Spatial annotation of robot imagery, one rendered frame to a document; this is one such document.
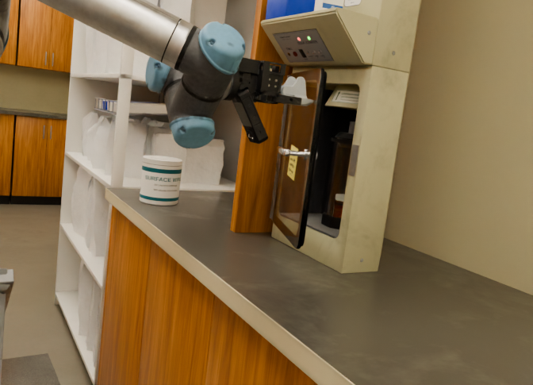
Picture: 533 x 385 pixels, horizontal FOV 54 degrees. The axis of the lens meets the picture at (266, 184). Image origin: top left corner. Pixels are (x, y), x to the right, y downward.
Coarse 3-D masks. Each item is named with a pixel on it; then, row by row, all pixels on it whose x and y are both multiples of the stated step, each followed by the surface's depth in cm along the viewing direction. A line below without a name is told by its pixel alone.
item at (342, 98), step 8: (336, 88) 129; (344, 88) 126; (352, 88) 125; (336, 96) 127; (344, 96) 125; (352, 96) 124; (328, 104) 128; (336, 104) 126; (344, 104) 124; (352, 104) 123
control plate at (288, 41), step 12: (276, 36) 131; (288, 36) 127; (300, 36) 123; (312, 36) 119; (288, 48) 131; (300, 48) 127; (312, 48) 123; (324, 48) 119; (300, 60) 131; (312, 60) 127; (324, 60) 122
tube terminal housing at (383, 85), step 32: (384, 0) 112; (416, 0) 116; (384, 32) 113; (384, 64) 115; (384, 96) 116; (384, 128) 118; (384, 160) 120; (352, 192) 117; (384, 192) 122; (352, 224) 118; (384, 224) 123; (320, 256) 127; (352, 256) 120
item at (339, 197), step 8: (336, 144) 130; (344, 144) 128; (336, 152) 130; (344, 152) 129; (336, 160) 130; (344, 160) 129; (336, 168) 130; (344, 168) 129; (336, 176) 130; (344, 176) 129; (328, 184) 133; (336, 184) 130; (344, 184) 129; (328, 192) 133; (336, 192) 130; (344, 192) 129; (328, 200) 132; (336, 200) 130; (328, 208) 132; (336, 208) 131; (336, 216) 131
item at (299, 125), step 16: (320, 80) 110; (320, 96) 111; (288, 112) 136; (304, 112) 121; (288, 128) 135; (304, 128) 119; (288, 144) 133; (304, 144) 118; (288, 160) 131; (304, 160) 117; (288, 176) 130; (304, 176) 115; (288, 192) 128; (304, 192) 114; (288, 208) 127; (304, 208) 114; (288, 224) 125; (288, 240) 124
